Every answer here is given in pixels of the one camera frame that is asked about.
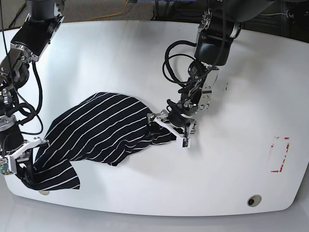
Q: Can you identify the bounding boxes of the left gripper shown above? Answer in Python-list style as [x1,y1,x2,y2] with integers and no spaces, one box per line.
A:
[147,110,197,145]

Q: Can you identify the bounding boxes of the right table cable grommet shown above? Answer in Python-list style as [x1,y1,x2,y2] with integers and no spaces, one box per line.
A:
[247,195,262,207]

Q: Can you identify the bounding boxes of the table cable grommet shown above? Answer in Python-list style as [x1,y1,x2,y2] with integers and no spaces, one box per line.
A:
[39,190,50,196]
[247,195,262,207]

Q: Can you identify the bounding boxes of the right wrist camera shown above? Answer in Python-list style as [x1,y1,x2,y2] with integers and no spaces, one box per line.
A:
[0,157,17,175]

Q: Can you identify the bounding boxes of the left table cable grommet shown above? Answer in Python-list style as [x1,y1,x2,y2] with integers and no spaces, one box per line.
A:
[39,190,50,196]

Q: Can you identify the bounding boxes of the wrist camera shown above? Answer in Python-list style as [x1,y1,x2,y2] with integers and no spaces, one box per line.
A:
[176,136,191,148]
[0,157,17,175]

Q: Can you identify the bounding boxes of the yellow floor cable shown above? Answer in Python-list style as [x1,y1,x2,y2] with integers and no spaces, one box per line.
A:
[88,0,128,21]

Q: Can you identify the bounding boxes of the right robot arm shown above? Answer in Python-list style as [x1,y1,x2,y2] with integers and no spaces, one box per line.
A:
[0,0,65,186]

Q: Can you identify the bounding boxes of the black white striped t-shirt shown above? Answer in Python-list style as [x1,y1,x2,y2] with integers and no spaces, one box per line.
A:
[19,91,178,191]

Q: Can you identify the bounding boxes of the white wall cable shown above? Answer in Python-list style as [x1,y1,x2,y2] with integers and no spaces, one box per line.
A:
[260,10,288,17]

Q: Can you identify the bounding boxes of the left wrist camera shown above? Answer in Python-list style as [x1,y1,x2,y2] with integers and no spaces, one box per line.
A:
[176,136,191,148]

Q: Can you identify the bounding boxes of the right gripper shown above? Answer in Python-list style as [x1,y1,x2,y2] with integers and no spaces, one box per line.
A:
[1,137,50,187]

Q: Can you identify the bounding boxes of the red tape rectangle marking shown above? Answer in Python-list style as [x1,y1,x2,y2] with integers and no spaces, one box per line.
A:
[268,137,290,173]

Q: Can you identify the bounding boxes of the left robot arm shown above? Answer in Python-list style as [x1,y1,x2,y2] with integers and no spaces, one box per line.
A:
[149,0,273,146]

